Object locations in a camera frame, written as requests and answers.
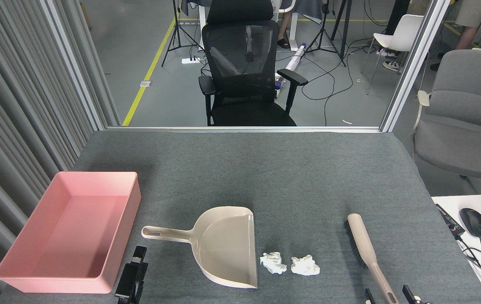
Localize white roll blue end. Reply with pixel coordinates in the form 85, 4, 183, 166
286, 42, 307, 72

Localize beige plastic dustpan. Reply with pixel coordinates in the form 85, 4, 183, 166
141, 206, 259, 289

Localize black computer mouse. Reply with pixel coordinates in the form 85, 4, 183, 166
459, 208, 481, 238

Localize grey pleated curtain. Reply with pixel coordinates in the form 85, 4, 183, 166
0, 0, 121, 304

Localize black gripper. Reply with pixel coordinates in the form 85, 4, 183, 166
115, 246, 149, 304

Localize black box red button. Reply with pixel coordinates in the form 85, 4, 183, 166
435, 204, 465, 237

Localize pink plastic bin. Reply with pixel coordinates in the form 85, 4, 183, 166
0, 171, 142, 294

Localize white plastic chair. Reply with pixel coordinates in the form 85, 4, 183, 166
361, 14, 429, 95

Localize silver aluminium post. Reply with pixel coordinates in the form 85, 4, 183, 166
381, 0, 452, 132
40, 0, 108, 130

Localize white paper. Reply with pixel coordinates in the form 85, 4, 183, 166
260, 252, 287, 275
291, 255, 321, 277

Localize black mesh office chair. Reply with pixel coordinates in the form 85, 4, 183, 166
198, 0, 308, 127

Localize beige brush black bristles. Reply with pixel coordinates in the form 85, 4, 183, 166
344, 213, 399, 304

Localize black floor cable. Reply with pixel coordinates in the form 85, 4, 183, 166
302, 40, 393, 126

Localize silver table edge rail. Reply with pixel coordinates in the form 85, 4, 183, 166
105, 126, 383, 133

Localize black tripod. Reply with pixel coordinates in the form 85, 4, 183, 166
161, 0, 203, 68
306, 0, 353, 67

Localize grey upholstered chair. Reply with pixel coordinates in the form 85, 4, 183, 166
409, 48, 481, 195

